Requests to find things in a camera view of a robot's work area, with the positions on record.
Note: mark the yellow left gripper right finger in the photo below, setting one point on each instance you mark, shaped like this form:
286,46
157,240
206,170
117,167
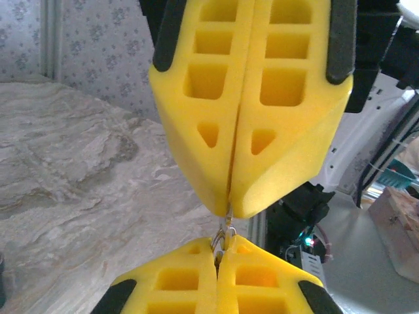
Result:
262,278

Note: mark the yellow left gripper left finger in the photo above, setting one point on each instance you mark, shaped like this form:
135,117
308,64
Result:
176,281

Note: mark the teal plastic basket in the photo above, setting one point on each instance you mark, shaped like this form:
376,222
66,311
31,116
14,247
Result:
397,176

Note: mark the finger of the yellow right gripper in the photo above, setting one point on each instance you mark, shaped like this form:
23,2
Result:
294,137
183,124

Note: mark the aluminium frame post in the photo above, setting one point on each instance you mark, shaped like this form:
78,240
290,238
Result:
52,36

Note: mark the wooden box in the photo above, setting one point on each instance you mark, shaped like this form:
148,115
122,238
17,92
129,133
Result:
396,229

